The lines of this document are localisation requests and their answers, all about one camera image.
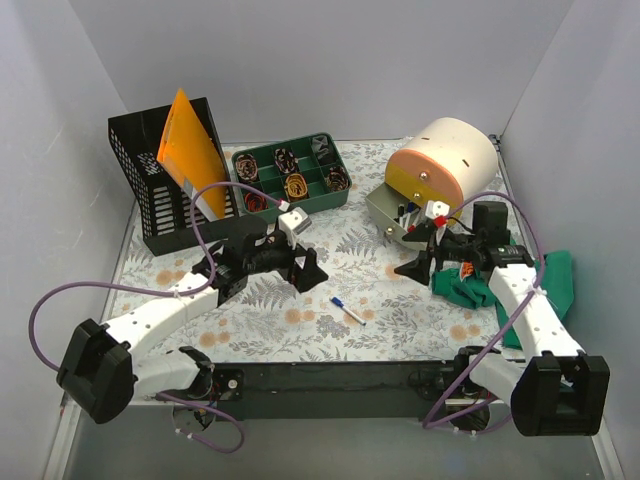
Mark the green compartment tray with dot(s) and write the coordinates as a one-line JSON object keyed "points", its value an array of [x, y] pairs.
{"points": [[307, 172]]}

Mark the orange plastic folder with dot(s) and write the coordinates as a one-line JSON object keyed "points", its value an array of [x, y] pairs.
{"points": [[186, 151]]}

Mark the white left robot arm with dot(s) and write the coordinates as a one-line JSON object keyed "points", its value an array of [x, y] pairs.
{"points": [[106, 366]]}

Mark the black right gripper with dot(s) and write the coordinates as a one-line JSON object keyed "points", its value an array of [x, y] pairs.
{"points": [[433, 251]]}

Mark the red cap marker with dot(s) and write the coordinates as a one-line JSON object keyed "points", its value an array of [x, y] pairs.
{"points": [[412, 220]]}

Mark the green cloth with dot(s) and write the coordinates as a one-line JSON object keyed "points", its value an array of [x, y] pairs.
{"points": [[555, 280]]}

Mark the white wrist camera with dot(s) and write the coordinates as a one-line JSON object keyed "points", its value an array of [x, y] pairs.
{"points": [[292, 222], [436, 214]]}

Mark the cream cylindrical drawer box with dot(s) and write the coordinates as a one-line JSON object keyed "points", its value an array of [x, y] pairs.
{"points": [[449, 160]]}

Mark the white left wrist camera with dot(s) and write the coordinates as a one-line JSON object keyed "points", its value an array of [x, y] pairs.
{"points": [[292, 222]]}

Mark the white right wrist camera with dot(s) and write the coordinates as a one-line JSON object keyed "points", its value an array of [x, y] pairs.
{"points": [[436, 214]]}

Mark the aluminium frame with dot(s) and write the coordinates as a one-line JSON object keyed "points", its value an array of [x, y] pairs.
{"points": [[162, 441]]}

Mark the black mesh file holder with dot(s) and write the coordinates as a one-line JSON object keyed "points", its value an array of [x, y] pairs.
{"points": [[164, 207]]}

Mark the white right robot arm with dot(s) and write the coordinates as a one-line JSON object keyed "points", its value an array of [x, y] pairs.
{"points": [[562, 390]]}

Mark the floral table mat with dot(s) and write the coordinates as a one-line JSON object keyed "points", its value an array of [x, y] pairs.
{"points": [[363, 312]]}

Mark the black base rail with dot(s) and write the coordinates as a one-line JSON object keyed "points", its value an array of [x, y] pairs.
{"points": [[329, 390]]}

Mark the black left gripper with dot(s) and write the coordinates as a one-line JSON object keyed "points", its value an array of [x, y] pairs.
{"points": [[292, 262]]}

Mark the blue cap marker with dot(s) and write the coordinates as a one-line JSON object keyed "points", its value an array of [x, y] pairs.
{"points": [[338, 303], [409, 210]]}

